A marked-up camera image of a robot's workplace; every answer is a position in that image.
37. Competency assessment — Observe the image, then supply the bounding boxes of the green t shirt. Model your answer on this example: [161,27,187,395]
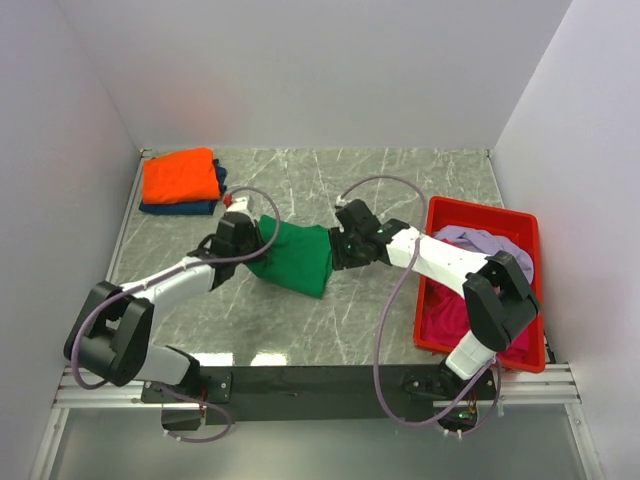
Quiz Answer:
[246,221,333,299]

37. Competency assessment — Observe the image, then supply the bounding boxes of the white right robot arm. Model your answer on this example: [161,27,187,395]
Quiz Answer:
[329,197,540,399]

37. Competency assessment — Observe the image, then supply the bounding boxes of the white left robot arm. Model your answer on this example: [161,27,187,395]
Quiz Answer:
[63,210,281,402]

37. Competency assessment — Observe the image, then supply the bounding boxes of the folded navy blue t shirt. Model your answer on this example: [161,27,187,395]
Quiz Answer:
[139,158,227,216]

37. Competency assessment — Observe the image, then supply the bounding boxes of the folded orange t shirt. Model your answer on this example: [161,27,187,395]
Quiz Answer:
[142,147,221,205]

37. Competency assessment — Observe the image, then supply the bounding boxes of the red plastic bin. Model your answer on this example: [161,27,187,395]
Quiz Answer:
[415,196,546,373]

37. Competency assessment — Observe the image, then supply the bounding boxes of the magenta t shirt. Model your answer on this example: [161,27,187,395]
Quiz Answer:
[414,279,540,365]

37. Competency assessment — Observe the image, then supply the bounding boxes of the lavender t shirt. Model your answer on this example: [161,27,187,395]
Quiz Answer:
[433,225,535,284]

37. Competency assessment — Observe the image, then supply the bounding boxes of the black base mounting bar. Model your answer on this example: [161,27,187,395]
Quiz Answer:
[141,364,467,431]

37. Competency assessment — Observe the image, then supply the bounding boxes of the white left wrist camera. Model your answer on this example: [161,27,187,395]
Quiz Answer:
[223,195,254,216]

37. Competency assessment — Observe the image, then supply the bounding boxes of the aluminium frame rail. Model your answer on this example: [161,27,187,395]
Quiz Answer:
[29,147,151,480]

